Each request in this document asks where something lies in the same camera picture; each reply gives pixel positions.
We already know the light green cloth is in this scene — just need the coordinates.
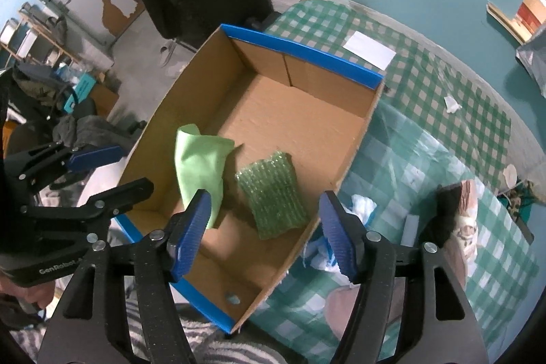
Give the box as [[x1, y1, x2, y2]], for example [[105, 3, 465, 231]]
[[174, 124, 236, 230]]

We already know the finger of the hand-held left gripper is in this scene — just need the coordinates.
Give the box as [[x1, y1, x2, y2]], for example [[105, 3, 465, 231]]
[[25, 177, 155, 246], [3, 142, 129, 193]]

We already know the metal storage rack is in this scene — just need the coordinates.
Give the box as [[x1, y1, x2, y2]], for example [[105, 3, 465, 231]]
[[0, 1, 82, 68]]

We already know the pink patterned cloth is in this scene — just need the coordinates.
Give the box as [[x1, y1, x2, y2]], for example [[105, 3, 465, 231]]
[[452, 178, 487, 279]]

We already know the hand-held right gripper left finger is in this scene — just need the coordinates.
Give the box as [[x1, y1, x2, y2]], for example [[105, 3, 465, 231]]
[[38, 189, 214, 364]]

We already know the teal box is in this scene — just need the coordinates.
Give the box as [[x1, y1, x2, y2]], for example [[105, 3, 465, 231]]
[[63, 76, 98, 112]]

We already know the person's left hand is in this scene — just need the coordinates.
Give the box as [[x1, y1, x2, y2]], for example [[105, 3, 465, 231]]
[[0, 268, 58, 310]]

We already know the cardboard box with blue edges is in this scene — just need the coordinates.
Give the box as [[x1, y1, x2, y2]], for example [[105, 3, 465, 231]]
[[112, 23, 386, 337]]

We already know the green bubble wrap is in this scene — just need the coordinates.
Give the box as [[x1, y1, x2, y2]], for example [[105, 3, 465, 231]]
[[234, 152, 308, 240]]

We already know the dark grey sock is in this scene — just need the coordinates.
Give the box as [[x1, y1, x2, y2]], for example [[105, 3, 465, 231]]
[[416, 183, 463, 247]]

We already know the green checkered tablecloth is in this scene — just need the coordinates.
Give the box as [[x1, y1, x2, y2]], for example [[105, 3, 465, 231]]
[[239, 0, 536, 364]]

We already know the taupe cloth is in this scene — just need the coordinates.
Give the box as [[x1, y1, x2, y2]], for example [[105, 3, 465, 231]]
[[324, 274, 410, 343]]

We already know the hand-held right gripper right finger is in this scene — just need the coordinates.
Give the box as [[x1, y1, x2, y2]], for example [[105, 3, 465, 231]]
[[319, 190, 489, 364]]

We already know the white paper sheet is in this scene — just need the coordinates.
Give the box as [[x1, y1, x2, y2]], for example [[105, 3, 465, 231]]
[[343, 31, 397, 71]]

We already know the office chair with clothes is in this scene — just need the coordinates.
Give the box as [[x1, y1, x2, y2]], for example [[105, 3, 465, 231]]
[[9, 61, 143, 190]]

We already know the white and blue sock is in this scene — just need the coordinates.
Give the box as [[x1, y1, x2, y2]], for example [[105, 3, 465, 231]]
[[301, 193, 378, 286]]

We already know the grey plastic sheet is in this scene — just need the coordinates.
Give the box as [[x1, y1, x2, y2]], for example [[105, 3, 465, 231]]
[[515, 20, 546, 98]]

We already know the wooden board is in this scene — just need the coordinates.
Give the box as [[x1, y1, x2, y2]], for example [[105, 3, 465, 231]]
[[486, 0, 546, 46]]

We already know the grey slipper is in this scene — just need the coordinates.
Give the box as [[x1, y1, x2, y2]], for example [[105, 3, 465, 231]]
[[157, 39, 181, 67]]

